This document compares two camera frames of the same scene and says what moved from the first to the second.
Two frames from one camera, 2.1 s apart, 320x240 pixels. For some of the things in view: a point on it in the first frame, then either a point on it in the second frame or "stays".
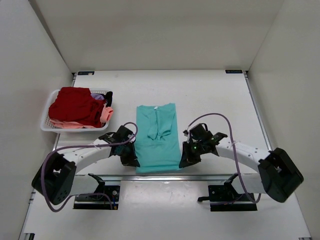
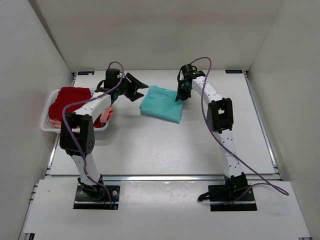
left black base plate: x=104 y=197 stays
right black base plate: x=225 y=198 stays
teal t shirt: x=158 y=147 to x=160 y=103
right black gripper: x=187 y=159 to x=181 y=95
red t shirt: x=77 y=105 stays
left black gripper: x=131 y=159 to x=132 y=95
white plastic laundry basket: x=46 y=124 stays
